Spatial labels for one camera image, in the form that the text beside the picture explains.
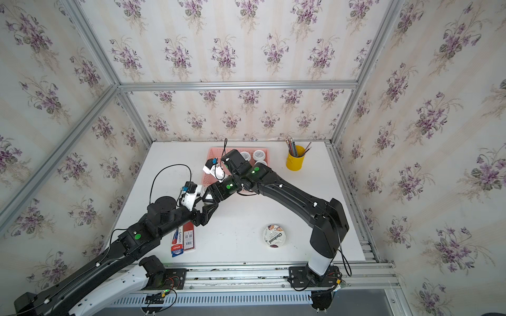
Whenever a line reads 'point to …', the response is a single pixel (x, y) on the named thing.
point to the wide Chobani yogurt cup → (274, 236)
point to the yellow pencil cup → (296, 163)
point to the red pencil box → (188, 236)
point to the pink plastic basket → (216, 153)
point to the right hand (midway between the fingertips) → (211, 196)
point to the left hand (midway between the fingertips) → (213, 202)
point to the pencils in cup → (292, 148)
